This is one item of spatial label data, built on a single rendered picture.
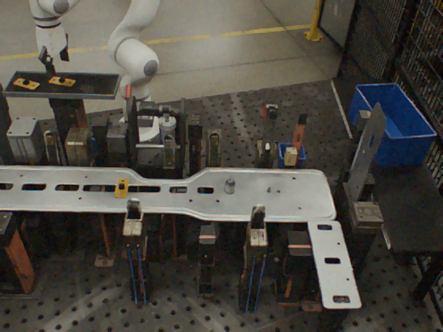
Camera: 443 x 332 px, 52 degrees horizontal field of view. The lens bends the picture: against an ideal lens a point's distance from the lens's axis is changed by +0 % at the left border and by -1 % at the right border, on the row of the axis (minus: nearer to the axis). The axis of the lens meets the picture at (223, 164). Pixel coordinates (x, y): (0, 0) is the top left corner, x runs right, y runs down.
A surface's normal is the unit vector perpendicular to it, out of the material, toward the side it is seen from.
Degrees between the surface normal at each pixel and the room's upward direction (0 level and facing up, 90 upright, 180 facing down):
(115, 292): 0
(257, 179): 0
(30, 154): 90
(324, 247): 0
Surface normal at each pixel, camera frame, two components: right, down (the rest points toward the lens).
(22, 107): 0.05, -0.73
